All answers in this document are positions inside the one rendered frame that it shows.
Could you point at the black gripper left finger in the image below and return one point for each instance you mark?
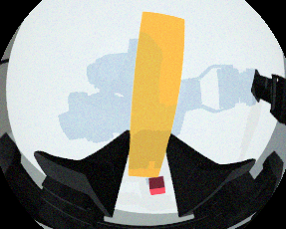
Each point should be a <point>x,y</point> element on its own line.
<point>99,175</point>

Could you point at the yellow bar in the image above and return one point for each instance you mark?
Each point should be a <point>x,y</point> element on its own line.
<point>157,78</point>

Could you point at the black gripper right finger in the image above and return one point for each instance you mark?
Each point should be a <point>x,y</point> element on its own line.
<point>195,177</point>

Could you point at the small red cube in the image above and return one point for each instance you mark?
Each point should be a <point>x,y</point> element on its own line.
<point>156,185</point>

